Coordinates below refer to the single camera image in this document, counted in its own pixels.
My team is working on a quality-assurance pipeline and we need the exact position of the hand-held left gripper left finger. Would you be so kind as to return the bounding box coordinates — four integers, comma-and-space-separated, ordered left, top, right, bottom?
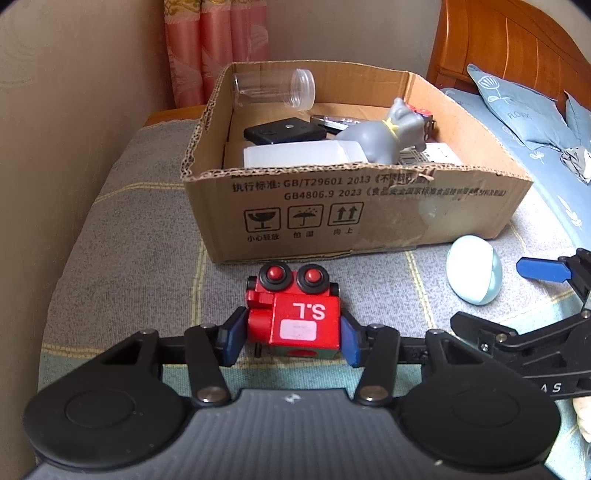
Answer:
99, 307, 247, 407

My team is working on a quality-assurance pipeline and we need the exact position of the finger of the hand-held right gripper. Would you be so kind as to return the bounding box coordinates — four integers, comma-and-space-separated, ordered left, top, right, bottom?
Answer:
516, 248, 591, 310
450, 311, 518, 352

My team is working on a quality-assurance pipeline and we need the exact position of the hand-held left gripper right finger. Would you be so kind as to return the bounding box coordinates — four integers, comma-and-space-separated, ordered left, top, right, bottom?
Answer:
339, 308, 490, 407

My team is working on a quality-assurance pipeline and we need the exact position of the pale egg-shaped device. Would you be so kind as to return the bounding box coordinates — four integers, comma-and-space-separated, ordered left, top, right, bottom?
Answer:
446, 235, 503, 305

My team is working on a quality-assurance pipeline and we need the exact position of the brown cardboard box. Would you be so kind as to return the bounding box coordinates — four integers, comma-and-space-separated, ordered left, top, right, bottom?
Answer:
180, 62, 534, 265

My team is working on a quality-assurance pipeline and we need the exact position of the glass bottle of gold beads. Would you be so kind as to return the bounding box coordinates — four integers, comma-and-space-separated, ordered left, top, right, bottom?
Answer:
402, 142, 462, 166

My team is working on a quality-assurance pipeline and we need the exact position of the white translucent plastic box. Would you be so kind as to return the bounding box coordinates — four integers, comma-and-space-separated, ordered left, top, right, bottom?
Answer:
243, 141, 368, 169

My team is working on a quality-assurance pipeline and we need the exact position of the grey cat figurine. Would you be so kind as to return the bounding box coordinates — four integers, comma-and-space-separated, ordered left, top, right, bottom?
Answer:
335, 98, 428, 166

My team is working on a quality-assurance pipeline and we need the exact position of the black digital timer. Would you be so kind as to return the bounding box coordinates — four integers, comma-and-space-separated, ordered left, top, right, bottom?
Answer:
244, 121, 326, 145

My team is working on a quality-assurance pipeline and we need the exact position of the black oblong device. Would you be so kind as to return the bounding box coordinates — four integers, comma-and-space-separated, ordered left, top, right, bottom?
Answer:
310, 114, 365, 136

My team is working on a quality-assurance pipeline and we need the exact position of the person's right hand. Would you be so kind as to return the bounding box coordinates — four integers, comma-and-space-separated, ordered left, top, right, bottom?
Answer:
573, 397, 591, 444

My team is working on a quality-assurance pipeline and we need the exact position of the blue bed sheet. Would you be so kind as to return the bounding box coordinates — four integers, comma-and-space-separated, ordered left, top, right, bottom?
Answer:
438, 87, 591, 259

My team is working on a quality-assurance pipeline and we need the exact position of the grey crumpled cloth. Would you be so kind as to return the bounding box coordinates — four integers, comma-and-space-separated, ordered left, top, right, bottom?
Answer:
560, 146, 591, 185

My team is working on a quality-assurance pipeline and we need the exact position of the grey green plaid blanket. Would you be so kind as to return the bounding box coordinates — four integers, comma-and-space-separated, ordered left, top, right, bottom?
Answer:
34, 120, 591, 480

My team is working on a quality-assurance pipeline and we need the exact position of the blue flower-print pillow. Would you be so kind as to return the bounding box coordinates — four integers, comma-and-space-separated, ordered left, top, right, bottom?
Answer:
564, 91, 591, 148
467, 64, 573, 149

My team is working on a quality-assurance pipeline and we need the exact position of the dark blue red fidget cube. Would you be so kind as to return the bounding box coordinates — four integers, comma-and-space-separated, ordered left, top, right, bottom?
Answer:
412, 106, 437, 139

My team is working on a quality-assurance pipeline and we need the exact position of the wooden headboard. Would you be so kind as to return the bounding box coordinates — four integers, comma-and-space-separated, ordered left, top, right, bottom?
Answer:
427, 0, 591, 112

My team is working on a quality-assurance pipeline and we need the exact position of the clear plastic jar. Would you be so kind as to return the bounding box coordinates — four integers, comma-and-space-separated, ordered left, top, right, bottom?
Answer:
232, 69, 316, 110

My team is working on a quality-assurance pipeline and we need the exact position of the pink curtain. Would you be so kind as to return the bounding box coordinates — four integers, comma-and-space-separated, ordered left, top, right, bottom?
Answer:
163, 0, 269, 109

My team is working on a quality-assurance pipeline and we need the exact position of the wooden bed rail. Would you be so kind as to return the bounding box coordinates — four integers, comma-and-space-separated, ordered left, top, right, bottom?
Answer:
144, 105, 208, 127

